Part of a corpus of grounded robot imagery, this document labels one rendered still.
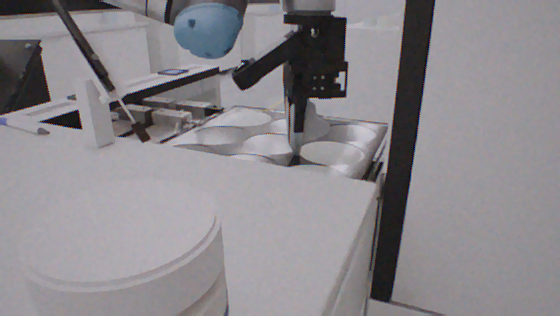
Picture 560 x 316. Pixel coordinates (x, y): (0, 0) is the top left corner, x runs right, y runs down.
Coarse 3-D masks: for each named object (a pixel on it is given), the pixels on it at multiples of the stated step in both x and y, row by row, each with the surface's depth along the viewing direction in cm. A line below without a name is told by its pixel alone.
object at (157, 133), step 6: (150, 126) 80; (156, 126) 80; (162, 126) 80; (150, 132) 76; (156, 132) 76; (162, 132) 76; (168, 132) 76; (132, 138) 73; (156, 138) 73; (162, 138) 73
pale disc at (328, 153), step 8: (312, 144) 64; (320, 144) 64; (328, 144) 65; (336, 144) 65; (344, 144) 65; (304, 152) 61; (312, 152) 61; (320, 152) 61; (328, 152) 61; (336, 152) 61; (344, 152) 61; (352, 152) 61; (312, 160) 58; (320, 160) 58; (328, 160) 58; (336, 160) 58; (344, 160) 58; (352, 160) 58
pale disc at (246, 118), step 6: (234, 114) 81; (240, 114) 81; (246, 114) 81; (252, 114) 81; (258, 114) 81; (264, 114) 81; (228, 120) 77; (234, 120) 77; (240, 120) 77; (246, 120) 77; (252, 120) 77; (258, 120) 77; (264, 120) 77
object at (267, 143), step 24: (216, 120) 77; (336, 120) 77; (168, 144) 65; (192, 144) 65; (216, 144) 65; (240, 144) 65; (264, 144) 65; (288, 144) 65; (360, 144) 65; (336, 168) 56; (360, 168) 56
